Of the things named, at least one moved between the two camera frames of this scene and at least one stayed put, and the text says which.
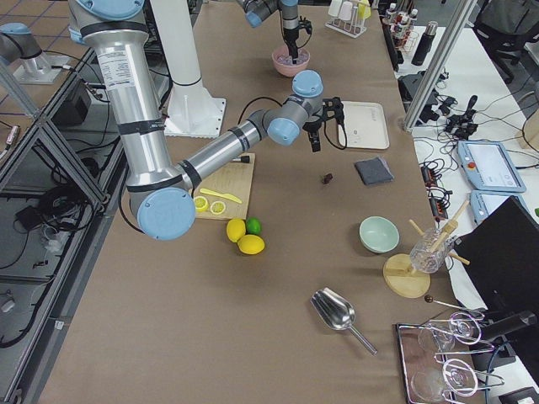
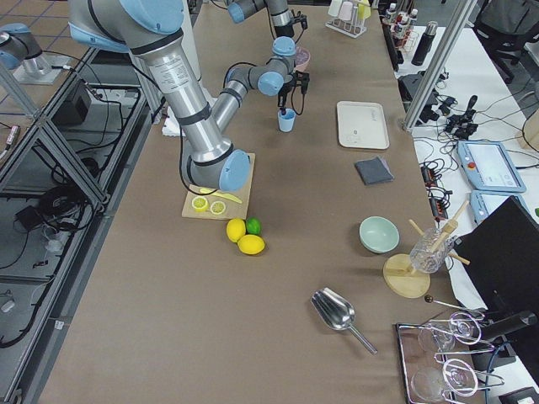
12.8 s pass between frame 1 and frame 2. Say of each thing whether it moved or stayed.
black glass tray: stayed
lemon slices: stayed
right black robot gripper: moved
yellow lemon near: stayed
